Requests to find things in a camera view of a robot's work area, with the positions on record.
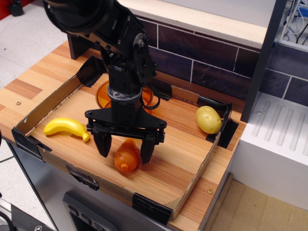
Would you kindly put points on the orange transparent plastic pot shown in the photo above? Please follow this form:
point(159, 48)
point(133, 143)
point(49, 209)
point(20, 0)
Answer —
point(103, 100)

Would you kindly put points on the black object top left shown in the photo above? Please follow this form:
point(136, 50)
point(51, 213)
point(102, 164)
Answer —
point(15, 8)

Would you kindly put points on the cardboard fence with black tape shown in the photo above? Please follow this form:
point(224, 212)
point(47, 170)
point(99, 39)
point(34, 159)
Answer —
point(158, 189)

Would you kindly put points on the yellow toy banana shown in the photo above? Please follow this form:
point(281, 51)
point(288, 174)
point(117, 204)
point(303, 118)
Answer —
point(66, 125)

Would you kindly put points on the white toy sink drainboard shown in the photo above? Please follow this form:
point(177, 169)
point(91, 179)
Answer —
point(272, 154)

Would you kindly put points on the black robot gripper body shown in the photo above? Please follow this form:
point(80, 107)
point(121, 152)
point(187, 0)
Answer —
point(126, 118)

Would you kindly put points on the orange toy carrot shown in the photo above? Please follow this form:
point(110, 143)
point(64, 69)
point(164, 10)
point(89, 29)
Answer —
point(127, 156)

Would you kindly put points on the grey toy oven front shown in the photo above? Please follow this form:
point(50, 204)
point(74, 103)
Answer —
point(88, 214)

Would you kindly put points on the yellow-green toy potato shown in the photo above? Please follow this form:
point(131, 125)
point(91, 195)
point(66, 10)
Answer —
point(208, 120)

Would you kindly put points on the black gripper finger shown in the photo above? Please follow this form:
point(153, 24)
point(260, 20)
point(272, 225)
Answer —
point(147, 148)
point(103, 143)

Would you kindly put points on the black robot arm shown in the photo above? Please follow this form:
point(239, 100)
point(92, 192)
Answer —
point(124, 48)

